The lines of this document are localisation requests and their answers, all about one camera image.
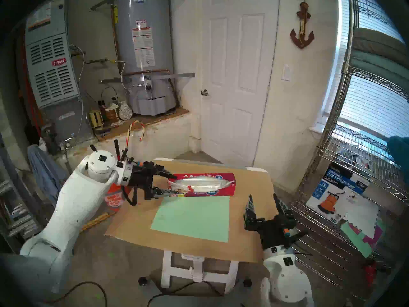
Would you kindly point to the white light switch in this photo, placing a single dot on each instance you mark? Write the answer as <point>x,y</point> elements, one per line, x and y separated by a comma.
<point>287,72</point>

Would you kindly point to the rusty anchor wall decoration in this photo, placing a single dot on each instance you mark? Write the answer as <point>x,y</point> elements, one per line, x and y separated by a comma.
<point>302,41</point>

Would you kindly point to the yellow kettle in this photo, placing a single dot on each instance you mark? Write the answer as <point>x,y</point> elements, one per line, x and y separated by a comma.
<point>96,119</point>

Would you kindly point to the grey water heater tank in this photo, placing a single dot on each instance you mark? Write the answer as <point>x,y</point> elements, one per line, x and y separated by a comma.
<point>156,37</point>

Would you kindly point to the white scalloped paper sheet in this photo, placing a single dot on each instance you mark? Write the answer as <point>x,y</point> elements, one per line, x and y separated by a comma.
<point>361,216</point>

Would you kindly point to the white panel door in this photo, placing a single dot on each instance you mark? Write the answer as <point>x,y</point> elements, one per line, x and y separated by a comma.
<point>236,85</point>

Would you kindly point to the striped candy cane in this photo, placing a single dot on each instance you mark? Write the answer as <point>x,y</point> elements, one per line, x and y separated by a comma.
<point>128,135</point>

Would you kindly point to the teal cloth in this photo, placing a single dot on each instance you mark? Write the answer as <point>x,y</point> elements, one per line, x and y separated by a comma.
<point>399,149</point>

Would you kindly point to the red plastic object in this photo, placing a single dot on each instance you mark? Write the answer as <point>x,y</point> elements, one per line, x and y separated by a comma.
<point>370,272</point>

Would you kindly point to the purple paper sheet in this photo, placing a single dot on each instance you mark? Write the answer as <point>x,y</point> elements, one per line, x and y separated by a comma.
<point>375,237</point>

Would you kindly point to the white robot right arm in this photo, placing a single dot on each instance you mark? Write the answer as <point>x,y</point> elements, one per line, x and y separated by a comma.
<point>287,284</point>

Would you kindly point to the light green paper sheet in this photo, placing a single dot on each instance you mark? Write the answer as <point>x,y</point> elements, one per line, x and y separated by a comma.
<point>191,218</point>

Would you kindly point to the aluminium ladder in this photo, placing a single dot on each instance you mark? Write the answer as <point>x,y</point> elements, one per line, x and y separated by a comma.
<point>19,226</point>

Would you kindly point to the orange plastic bucket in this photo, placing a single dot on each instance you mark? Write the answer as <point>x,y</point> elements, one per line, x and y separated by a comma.
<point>113,200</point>

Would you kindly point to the green paper strip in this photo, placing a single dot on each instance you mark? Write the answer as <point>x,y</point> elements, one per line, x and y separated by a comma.
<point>356,240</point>

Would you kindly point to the crumpled foil wrapped object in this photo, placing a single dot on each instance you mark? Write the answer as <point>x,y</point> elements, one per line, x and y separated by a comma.
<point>125,112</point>

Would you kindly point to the red ziplock bag box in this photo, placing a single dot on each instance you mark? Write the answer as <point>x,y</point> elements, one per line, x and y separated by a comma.
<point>227,192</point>

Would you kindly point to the tan cardboard table cover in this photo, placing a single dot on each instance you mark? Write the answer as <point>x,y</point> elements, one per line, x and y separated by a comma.
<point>134,223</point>

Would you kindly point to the grey Bryant furnace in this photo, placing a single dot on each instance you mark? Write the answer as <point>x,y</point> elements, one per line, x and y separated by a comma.
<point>51,69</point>

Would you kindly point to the white folding table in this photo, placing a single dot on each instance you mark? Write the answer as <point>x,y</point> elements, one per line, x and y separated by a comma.
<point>198,271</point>

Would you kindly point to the green folded cushion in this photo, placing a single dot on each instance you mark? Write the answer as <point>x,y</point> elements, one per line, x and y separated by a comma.
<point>374,63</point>

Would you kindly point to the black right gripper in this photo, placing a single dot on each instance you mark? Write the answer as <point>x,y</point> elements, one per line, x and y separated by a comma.
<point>276,232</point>

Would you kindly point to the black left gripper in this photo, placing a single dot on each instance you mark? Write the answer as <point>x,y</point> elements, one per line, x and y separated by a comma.
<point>142,178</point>

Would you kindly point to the clear ziplock bag red slider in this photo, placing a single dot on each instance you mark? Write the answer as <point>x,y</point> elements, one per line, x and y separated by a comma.
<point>204,183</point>

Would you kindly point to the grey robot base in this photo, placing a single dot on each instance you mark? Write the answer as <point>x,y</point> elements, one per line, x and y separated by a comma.
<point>195,298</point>

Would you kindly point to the utility pump cardboard box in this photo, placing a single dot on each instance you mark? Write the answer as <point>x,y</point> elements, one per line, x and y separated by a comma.
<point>335,191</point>

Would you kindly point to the olive folded cushion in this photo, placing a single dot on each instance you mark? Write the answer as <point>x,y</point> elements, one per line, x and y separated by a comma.
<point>380,42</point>

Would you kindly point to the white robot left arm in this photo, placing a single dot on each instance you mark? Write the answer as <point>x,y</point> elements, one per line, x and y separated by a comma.
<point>80,197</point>

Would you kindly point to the yellow gas valve pipe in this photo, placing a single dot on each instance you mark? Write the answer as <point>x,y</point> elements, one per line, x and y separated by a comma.
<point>102,60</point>

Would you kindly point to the white window blinds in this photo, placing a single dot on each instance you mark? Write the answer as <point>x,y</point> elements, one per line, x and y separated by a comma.
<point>370,108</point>

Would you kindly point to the blue hanging cloth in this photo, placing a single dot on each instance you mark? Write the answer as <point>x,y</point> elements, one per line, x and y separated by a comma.
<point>41,172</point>

